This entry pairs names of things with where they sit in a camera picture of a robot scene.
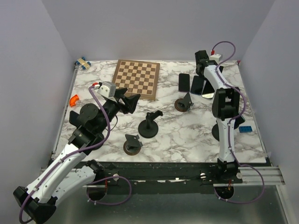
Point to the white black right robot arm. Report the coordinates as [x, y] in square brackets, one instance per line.
[225, 109]

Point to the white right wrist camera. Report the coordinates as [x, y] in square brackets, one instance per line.
[215, 56]

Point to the wooden chessboard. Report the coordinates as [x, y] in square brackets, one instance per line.
[139, 77]

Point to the black phone with purple edge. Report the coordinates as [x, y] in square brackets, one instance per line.
[184, 82]

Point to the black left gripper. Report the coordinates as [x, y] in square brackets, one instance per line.
[130, 103]

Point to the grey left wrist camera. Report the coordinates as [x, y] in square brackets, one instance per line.
[105, 89]

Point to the brown-base phone stand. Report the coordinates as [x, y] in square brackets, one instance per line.
[184, 104]
[132, 145]

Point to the brown-base far phone stand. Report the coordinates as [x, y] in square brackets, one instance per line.
[184, 104]

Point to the blue wheeled wooden toy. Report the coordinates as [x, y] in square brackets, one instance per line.
[85, 65]

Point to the aluminium frame rail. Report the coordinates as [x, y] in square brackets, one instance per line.
[270, 175]

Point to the blue toy brick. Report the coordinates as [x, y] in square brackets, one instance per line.
[245, 129]

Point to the black right round-base stand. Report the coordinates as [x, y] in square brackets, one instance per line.
[215, 129]

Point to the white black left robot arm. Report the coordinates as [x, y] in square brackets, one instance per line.
[92, 131]

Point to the orange plastic piece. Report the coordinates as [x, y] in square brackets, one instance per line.
[73, 100]

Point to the black tall round-base phone stand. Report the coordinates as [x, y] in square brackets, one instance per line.
[148, 128]

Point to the blue-edged black phone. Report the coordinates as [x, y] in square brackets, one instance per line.
[197, 85]

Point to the brown-base near phone stand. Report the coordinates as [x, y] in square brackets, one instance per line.
[132, 145]

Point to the black left round-base stand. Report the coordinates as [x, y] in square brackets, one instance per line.
[96, 142]

